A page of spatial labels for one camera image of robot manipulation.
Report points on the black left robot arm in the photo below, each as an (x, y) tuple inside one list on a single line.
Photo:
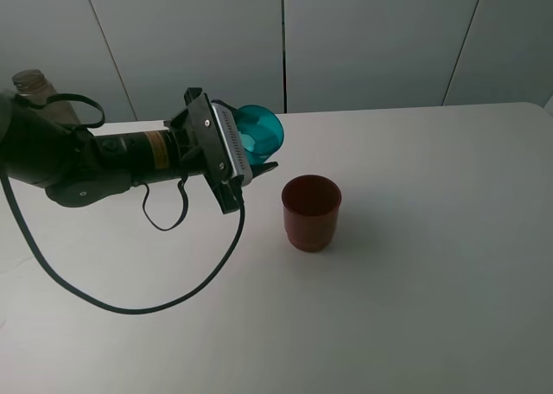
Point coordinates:
[(77, 168)]

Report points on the red plastic cup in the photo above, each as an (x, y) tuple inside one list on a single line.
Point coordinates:
[(311, 205)]

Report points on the teal translucent plastic cup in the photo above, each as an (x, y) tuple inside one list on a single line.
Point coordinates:
[(261, 132)]

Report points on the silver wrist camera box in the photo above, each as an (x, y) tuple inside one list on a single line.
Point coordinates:
[(232, 142)]

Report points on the clear plastic water bottle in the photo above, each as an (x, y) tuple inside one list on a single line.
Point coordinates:
[(33, 85)]

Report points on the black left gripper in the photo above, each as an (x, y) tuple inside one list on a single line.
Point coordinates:
[(200, 147)]

